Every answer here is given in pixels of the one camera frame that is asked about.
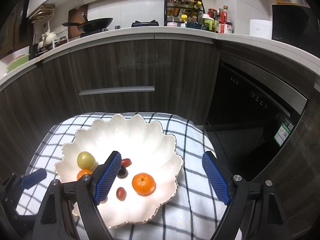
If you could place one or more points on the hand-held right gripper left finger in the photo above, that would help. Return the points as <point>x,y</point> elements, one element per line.
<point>107,177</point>

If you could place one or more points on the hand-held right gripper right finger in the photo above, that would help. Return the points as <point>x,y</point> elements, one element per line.
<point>216,177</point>

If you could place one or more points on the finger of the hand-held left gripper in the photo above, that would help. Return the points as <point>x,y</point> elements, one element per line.
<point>33,179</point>

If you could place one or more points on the dark purple grape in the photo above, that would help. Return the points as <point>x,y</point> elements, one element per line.
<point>123,173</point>

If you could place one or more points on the red cherry tomato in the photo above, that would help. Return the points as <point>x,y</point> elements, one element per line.
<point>126,162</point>
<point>121,194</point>

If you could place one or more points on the orange mandarin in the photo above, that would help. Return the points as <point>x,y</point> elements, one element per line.
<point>143,184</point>
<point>83,173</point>

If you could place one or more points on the yellow-green round plum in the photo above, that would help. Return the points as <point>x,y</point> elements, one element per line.
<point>85,159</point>

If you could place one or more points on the white scalloped ceramic bowl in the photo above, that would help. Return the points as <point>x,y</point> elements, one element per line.
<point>150,150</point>

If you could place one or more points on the black and white checked cloth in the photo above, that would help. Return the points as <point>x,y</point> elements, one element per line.
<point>195,205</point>

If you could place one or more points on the black built-in dishwasher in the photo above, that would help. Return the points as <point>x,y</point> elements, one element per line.
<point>245,115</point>

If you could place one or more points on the wood-front kitchen counter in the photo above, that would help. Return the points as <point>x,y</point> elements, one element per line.
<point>125,62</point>

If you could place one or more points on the green plastic basin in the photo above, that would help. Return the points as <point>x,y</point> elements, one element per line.
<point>17,63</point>

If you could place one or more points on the black knife block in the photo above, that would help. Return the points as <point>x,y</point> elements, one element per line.
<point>35,46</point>

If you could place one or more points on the dark condiment jars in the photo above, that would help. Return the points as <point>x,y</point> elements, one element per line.
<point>63,41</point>

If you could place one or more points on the white teapot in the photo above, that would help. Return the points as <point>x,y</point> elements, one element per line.
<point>49,38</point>

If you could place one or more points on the red and white carton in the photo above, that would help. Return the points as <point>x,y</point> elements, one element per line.
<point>227,28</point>

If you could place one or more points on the green lidded container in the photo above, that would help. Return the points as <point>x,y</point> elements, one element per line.
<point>209,23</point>

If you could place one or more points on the black wok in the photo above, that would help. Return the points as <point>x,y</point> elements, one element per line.
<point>97,23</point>

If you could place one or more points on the white round canister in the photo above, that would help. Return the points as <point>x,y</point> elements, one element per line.
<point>260,29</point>

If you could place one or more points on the black stove burner grate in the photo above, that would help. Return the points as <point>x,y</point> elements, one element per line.
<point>145,23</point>

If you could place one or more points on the red oil bottle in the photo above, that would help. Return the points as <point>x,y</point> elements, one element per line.
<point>224,17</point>

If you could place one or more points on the red lidded sauce jar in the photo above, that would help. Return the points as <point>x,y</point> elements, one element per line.
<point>212,12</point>

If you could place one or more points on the brown wooden cutting board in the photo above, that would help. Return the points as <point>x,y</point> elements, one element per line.
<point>75,15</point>

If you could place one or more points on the black microwave oven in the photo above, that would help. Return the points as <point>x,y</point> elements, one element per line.
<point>290,25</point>

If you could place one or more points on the black spice rack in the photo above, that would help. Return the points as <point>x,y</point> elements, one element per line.
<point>166,12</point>

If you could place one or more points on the row of spice jars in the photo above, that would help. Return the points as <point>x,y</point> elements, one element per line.
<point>185,7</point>

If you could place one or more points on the dark wooden frame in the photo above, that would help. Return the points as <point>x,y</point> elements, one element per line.
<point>17,27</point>

